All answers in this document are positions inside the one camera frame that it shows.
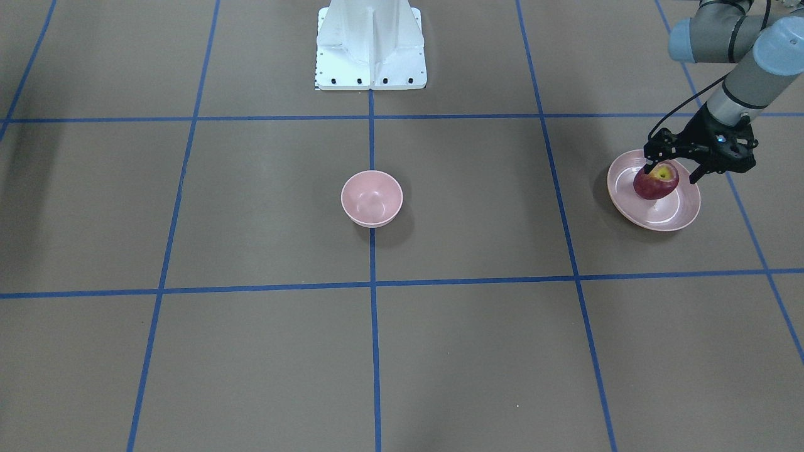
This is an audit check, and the brown paper table cover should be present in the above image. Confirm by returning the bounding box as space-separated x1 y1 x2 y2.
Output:
2 1 802 451

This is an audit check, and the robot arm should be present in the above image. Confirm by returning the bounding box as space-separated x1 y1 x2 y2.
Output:
643 1 803 183

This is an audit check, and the pink plate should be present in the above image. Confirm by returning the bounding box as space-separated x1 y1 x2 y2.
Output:
607 149 702 232

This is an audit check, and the red apple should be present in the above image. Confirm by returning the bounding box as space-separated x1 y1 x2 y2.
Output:
633 162 680 200

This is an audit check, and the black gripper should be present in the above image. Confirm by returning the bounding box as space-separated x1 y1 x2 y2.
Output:
641 106 758 184

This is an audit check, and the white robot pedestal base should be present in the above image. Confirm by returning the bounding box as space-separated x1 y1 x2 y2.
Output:
314 1 428 91

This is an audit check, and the pink bowl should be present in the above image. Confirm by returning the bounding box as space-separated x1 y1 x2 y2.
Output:
340 171 405 228

